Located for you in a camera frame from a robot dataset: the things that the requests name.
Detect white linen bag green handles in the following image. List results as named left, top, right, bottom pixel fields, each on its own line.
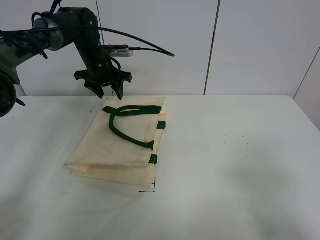
left=65, top=97, right=168, bottom=187

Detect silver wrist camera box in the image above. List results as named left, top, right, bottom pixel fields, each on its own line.
left=102, top=44, right=133, bottom=58

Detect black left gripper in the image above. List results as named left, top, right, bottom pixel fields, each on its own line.
left=74, top=54, right=132, bottom=100

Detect black camera cable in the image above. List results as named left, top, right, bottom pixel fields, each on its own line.
left=97, top=26, right=176, bottom=57

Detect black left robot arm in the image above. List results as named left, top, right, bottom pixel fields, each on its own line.
left=0, top=5, right=132, bottom=117

